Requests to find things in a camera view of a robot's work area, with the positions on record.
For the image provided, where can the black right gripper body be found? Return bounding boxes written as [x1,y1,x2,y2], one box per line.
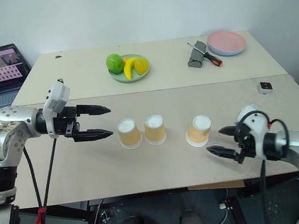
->
[232,124,258,165]

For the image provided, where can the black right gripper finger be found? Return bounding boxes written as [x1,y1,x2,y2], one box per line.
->
[206,143,238,163]
[218,125,240,138]

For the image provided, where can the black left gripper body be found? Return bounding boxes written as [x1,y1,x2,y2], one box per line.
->
[53,105,84,140]

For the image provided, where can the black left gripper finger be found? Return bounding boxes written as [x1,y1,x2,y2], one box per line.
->
[72,126,115,144]
[76,101,112,119]

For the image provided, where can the orange paper cup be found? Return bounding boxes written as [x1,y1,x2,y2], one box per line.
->
[183,114,214,149]
[142,112,168,147]
[116,117,144,151]

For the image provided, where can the green apple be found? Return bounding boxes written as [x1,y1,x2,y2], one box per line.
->
[105,52,126,76]

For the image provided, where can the green plate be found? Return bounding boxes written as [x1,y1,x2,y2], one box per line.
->
[107,52,152,85]

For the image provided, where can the yellow banana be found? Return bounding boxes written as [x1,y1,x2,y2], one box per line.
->
[122,57,140,80]

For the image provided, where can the small white black device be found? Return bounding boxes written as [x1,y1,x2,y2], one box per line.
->
[257,80,274,96]

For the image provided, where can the yellow lemon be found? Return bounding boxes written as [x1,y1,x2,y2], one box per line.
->
[133,56,150,76]

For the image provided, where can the light blue plate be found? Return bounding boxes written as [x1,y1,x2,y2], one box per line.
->
[207,40,248,59]

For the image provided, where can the pink plate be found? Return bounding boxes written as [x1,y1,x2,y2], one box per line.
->
[205,28,248,56]

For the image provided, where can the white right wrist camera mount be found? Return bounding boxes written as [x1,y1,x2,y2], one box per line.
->
[234,101,275,162]

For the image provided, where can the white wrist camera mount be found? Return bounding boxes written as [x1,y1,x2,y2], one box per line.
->
[39,78,76,140]
[234,101,275,162]

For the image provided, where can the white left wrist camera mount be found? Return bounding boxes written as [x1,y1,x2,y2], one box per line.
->
[39,78,76,140]

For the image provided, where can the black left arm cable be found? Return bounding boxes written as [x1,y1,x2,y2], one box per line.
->
[27,138,67,224]
[13,146,46,224]

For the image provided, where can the white cable with plug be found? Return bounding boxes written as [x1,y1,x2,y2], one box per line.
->
[213,186,234,224]

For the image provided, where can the orange black handled screwdriver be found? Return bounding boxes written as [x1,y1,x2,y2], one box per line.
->
[187,39,224,71]

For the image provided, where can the thin white cable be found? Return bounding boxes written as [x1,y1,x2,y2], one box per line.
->
[91,198,108,224]

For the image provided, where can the red cable tie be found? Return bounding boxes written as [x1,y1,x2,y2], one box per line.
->
[31,206,49,224]

